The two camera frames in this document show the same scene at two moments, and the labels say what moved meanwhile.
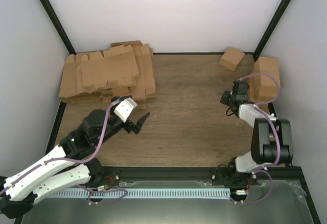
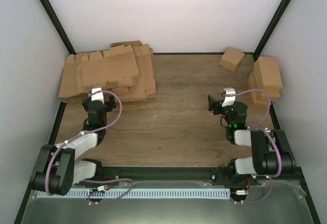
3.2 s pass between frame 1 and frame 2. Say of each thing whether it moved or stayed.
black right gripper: moved
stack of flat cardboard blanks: stayed
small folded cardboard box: stayed
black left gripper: moved
